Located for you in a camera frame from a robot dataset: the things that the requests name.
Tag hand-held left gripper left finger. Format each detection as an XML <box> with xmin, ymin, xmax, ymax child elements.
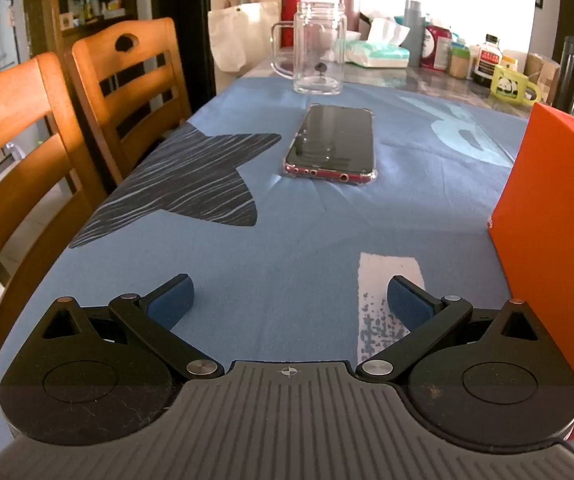
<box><xmin>26</xmin><ymin>273</ymin><xmax>225</xmax><ymax>380</ymax></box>

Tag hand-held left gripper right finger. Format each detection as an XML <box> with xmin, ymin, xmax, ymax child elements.
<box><xmin>356</xmin><ymin>275</ymin><xmax>562</xmax><ymax>383</ymax></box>

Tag orange cardboard box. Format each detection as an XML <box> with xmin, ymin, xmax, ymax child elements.
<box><xmin>487</xmin><ymin>102</ymin><xmax>574</xmax><ymax>453</ymax></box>

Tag smartphone in clear case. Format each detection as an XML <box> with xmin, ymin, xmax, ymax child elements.
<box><xmin>282</xmin><ymin>104</ymin><xmax>379</xmax><ymax>187</ymax></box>

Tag wooden dining chair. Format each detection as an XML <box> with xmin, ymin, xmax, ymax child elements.
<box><xmin>0</xmin><ymin>52</ymin><xmax>109</xmax><ymax>376</ymax></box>
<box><xmin>64</xmin><ymin>16</ymin><xmax>193</xmax><ymax>192</ymax></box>

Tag clear glass mug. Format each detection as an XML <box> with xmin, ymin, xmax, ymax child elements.
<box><xmin>270</xmin><ymin>2</ymin><xmax>348</xmax><ymax>96</ymax></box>

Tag green panda mug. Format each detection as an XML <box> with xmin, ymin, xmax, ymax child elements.
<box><xmin>491</xmin><ymin>64</ymin><xmax>542</xmax><ymax>106</ymax></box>

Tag small green-lidded jar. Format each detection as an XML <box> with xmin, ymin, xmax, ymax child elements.
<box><xmin>448</xmin><ymin>40</ymin><xmax>470</xmax><ymax>80</ymax></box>

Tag green tissue pack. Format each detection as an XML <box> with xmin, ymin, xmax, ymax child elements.
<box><xmin>342</xmin><ymin>17</ymin><xmax>412</xmax><ymax>69</ymax></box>

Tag dark bottle with red label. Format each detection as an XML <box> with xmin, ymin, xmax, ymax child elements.
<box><xmin>473</xmin><ymin>34</ymin><xmax>502</xmax><ymax>86</ymax></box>

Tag red and white container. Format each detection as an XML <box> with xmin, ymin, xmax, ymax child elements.
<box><xmin>422</xmin><ymin>25</ymin><xmax>452</xmax><ymax>71</ymax></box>

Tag white tote bag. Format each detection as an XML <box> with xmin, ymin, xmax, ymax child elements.
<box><xmin>208</xmin><ymin>0</ymin><xmax>282</xmax><ymax>79</ymax></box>

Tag black thermos flask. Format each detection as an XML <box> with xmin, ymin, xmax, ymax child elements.
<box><xmin>552</xmin><ymin>36</ymin><xmax>574</xmax><ymax>114</ymax></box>

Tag pink metal bottle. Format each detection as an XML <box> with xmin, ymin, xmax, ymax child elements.
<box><xmin>338</xmin><ymin>0</ymin><xmax>362</xmax><ymax>33</ymax></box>

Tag wooden display cabinet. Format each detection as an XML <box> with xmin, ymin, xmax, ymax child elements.
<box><xmin>22</xmin><ymin>0</ymin><xmax>140</xmax><ymax>62</ymax></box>

